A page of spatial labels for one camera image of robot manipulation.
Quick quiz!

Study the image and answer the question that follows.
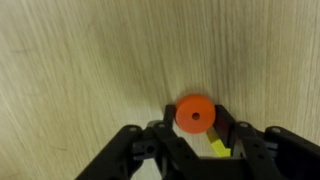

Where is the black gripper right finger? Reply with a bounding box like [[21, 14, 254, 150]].
[[214, 105, 236, 147]]

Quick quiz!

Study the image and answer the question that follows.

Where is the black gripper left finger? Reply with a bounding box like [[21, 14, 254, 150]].
[[163, 104, 176, 128]]

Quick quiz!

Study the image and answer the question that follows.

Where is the yellow block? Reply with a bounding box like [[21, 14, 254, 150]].
[[206, 128, 231, 158]]

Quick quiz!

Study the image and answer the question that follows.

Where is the orange disc with hole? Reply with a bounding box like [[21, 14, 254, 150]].
[[175, 94, 216, 134]]

